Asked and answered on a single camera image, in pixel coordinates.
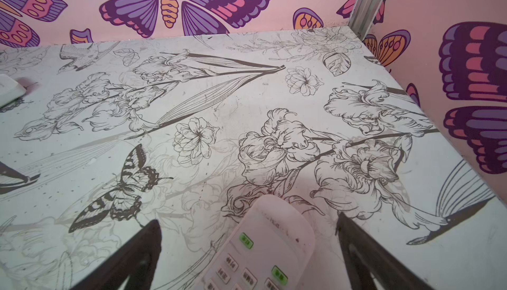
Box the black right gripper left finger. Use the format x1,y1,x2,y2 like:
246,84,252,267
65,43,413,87
73,220,162,289

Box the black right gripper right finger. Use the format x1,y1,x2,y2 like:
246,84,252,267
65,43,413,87
335,213,432,290

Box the white remote control far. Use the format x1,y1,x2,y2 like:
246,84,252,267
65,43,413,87
0,74,26,107

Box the aluminium cage frame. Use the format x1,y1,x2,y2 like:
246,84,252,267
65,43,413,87
348,0,383,41

